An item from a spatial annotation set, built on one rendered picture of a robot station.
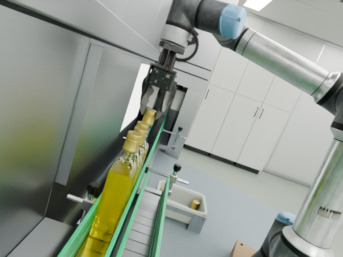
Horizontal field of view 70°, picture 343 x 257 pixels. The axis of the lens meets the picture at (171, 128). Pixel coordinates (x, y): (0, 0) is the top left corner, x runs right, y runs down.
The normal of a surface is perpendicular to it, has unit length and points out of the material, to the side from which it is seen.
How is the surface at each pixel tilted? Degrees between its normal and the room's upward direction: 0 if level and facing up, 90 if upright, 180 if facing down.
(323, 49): 90
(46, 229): 0
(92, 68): 90
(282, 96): 90
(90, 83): 90
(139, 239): 0
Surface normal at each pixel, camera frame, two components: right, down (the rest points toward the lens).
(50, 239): 0.33, -0.92
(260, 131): -0.05, 0.22
